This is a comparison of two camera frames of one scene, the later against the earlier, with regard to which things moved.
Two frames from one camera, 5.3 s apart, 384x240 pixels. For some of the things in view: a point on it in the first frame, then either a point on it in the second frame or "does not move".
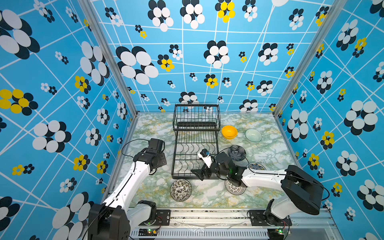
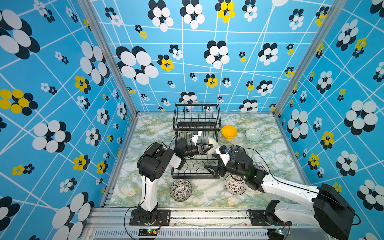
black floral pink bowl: (181, 190) does not move
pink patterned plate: (233, 189) does not move
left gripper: (164, 160) -> (205, 151)
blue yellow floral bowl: (256, 166) does not move
